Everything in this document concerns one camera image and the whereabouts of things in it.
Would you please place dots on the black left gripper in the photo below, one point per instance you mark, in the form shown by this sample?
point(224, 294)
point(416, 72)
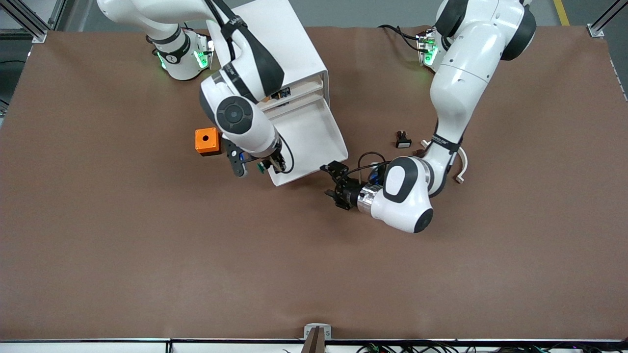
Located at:
point(349, 189)

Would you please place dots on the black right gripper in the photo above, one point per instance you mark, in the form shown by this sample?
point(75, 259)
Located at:
point(275, 161)

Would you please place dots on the green push button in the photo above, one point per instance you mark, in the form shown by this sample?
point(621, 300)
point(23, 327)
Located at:
point(261, 168)

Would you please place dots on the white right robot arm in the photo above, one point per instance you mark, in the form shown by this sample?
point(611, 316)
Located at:
point(245, 127)

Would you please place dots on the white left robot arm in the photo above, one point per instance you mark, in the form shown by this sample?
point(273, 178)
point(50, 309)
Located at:
point(456, 88)

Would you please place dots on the white drawer holding small parts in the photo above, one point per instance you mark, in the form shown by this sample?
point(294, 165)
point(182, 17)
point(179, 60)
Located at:
point(306, 88)

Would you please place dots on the small orange black parts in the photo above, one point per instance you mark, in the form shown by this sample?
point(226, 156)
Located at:
point(280, 93)

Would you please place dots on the white curved plastic arc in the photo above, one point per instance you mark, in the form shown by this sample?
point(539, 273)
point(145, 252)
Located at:
point(463, 164)

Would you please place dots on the orange button enclosure box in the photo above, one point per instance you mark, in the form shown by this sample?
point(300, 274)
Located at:
point(206, 139)

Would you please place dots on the black white push button switch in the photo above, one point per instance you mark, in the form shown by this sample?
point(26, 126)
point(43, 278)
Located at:
point(403, 140)

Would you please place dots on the grey metal bracket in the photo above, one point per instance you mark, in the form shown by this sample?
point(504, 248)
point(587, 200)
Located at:
point(308, 331)

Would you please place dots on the white table edge rail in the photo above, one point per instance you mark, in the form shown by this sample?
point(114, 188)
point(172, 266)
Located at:
point(98, 347)

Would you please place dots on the aluminium frame profile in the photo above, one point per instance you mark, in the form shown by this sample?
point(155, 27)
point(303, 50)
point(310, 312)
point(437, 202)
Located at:
point(39, 32)
point(596, 30)

